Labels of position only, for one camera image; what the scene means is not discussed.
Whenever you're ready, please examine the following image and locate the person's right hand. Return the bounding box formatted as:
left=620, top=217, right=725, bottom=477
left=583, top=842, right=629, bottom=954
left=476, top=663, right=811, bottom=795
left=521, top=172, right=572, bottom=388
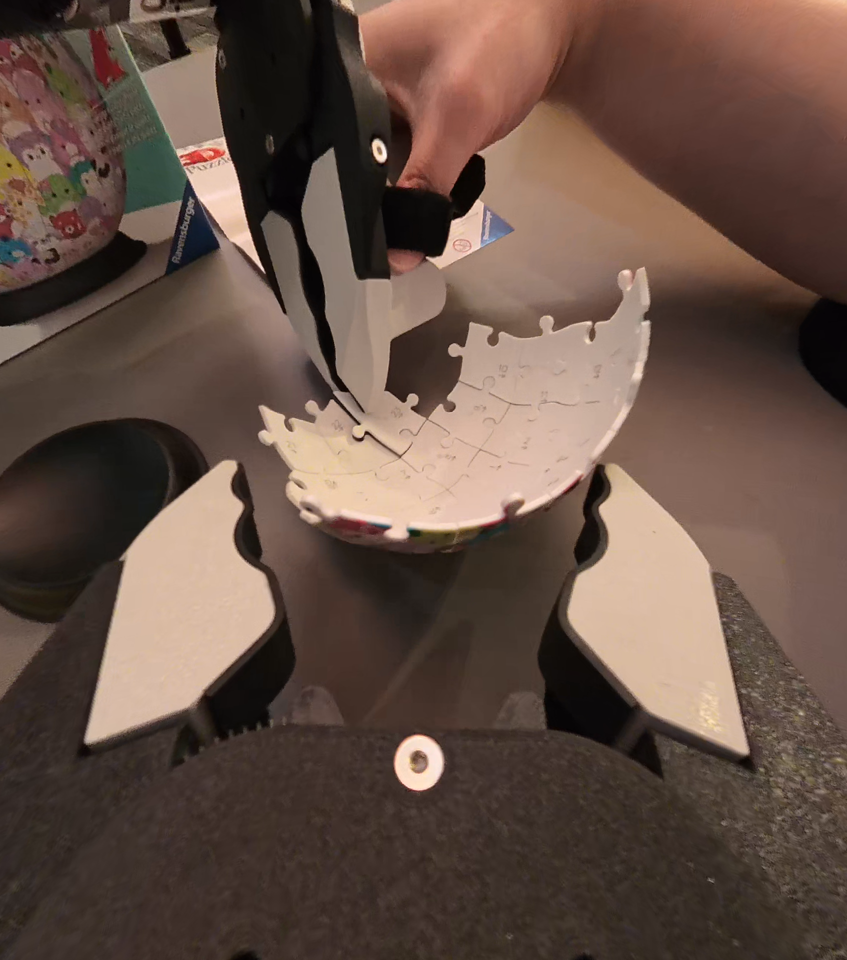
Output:
left=356, top=0, right=605, bottom=279

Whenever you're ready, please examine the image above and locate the person's right forearm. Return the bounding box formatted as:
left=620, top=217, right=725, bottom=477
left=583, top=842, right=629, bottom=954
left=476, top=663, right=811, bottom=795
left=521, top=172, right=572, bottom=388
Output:
left=551, top=0, right=847, bottom=316

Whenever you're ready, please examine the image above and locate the assembled white puzzle section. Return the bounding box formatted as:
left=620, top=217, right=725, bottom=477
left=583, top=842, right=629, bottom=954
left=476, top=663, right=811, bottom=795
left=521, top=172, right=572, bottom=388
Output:
left=256, top=267, right=653, bottom=556

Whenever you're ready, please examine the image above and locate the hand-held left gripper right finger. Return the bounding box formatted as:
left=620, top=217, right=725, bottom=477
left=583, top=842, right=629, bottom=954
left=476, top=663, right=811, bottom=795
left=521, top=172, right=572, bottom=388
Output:
left=541, top=465, right=752, bottom=759

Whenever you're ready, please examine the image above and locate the white instruction leaflet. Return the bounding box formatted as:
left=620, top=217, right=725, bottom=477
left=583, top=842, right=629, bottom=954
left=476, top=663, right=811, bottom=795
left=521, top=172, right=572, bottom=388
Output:
left=176, top=135, right=515, bottom=274

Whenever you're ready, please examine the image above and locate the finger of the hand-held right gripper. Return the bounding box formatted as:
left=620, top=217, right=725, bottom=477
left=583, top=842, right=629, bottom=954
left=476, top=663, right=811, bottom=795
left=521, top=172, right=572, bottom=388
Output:
left=263, top=207, right=341, bottom=379
left=301, top=144, right=398, bottom=417

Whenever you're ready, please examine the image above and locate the black round ball stand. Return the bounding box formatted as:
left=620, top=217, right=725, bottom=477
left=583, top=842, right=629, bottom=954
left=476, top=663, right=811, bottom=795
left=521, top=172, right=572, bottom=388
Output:
left=0, top=417, right=212, bottom=624

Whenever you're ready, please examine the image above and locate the colourful puzzle box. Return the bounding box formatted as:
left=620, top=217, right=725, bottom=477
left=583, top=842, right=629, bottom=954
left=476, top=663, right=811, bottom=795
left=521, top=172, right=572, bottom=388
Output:
left=0, top=23, right=222, bottom=394

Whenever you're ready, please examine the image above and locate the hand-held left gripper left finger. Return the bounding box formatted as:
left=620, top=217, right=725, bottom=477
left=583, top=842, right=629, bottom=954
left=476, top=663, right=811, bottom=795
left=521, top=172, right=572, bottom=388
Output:
left=83, top=462, right=297, bottom=751

